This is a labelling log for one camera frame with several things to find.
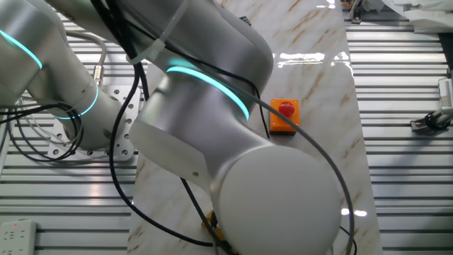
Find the black camera clamp stand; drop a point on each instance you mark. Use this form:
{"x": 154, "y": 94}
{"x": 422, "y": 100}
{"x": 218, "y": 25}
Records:
{"x": 430, "y": 122}

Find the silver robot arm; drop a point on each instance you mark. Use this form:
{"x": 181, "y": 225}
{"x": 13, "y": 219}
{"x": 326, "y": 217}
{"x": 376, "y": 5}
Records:
{"x": 276, "y": 198}

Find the white ribbed device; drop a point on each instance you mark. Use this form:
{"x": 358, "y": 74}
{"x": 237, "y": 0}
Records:
{"x": 446, "y": 92}

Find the metal robot mounting plate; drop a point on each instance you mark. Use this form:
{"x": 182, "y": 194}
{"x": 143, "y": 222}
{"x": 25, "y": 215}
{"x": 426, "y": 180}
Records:
{"x": 134, "y": 99}

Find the white crumpled cloth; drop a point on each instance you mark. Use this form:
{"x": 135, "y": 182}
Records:
{"x": 424, "y": 14}

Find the orange box with red button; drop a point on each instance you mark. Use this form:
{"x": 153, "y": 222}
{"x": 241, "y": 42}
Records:
{"x": 276, "y": 120}

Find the white zip tie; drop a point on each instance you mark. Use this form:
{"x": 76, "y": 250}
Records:
{"x": 152, "y": 51}

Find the white power strip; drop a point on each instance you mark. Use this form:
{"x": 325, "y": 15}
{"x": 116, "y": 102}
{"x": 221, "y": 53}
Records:
{"x": 17, "y": 237}

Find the gold tissue pack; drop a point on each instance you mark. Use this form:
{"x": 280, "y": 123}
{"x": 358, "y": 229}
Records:
{"x": 209, "y": 225}

